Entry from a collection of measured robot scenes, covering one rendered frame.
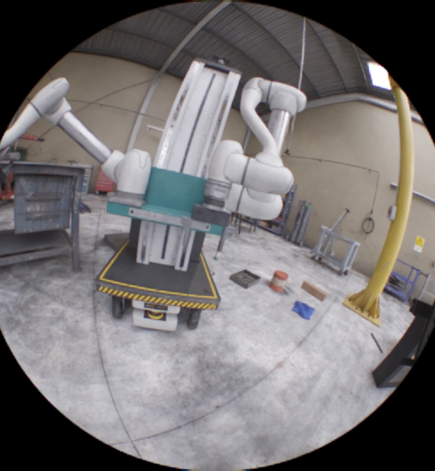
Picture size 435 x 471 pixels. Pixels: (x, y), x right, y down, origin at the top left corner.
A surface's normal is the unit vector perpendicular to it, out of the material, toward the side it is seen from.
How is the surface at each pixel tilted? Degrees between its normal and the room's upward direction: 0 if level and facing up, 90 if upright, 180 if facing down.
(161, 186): 90
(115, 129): 90
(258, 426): 0
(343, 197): 90
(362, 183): 90
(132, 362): 0
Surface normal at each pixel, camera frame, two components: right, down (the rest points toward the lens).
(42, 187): 0.86, 0.33
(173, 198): 0.22, 0.29
